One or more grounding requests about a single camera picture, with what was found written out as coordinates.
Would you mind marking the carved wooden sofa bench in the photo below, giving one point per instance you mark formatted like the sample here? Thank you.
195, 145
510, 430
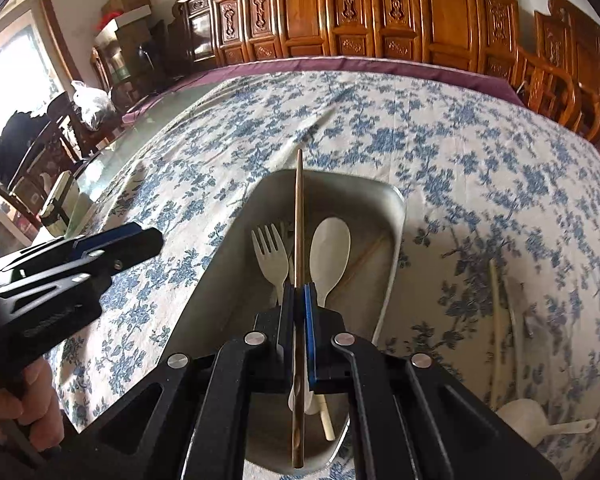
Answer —
380, 10

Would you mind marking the cream plastic spoon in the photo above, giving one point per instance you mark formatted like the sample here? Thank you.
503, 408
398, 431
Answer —
330, 250

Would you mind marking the blue floral tablecloth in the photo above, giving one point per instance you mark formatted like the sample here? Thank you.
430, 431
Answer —
455, 160

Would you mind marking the carved wooden side cabinet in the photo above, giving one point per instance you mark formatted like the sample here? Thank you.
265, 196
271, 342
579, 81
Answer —
200, 25

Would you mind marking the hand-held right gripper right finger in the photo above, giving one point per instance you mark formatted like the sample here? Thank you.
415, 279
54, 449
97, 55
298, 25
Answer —
310, 330

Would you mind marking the small cream box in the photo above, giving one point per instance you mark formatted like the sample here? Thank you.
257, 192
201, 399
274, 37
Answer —
60, 200

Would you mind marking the dark brown wooden chopstick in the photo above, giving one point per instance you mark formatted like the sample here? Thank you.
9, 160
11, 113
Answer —
298, 210

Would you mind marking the carved wooden armchair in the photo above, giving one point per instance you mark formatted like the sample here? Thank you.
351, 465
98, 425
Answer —
575, 60

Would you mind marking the white plastic spoon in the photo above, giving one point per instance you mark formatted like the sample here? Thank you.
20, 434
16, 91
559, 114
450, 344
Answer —
522, 417

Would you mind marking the grey metal tray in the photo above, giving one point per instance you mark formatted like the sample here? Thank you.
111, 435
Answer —
220, 280

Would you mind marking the cream plastic chopstick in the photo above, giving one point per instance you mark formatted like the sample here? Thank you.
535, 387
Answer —
497, 310
326, 417

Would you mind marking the light wooden chopstick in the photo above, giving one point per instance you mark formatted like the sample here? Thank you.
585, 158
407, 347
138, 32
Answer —
365, 257

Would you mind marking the black bag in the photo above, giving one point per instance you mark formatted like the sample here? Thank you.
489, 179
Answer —
20, 137

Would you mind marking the person's left hand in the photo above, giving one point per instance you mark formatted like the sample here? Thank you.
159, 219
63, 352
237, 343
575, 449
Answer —
30, 405

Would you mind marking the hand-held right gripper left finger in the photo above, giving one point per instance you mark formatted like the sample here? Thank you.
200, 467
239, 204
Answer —
287, 320

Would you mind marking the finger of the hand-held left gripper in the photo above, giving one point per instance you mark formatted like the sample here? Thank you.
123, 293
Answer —
125, 232
135, 252

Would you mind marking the wooden door frame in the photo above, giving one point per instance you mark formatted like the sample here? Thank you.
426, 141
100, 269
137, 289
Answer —
55, 25

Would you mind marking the clear plastic bag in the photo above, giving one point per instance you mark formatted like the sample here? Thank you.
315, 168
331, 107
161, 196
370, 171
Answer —
90, 102

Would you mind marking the cream plastic fork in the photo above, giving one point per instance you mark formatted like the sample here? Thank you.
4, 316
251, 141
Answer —
272, 265

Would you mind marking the white flat box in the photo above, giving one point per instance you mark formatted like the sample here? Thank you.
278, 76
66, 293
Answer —
125, 25

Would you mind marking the dark wooden chair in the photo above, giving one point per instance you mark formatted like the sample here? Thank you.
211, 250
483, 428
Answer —
72, 135
25, 185

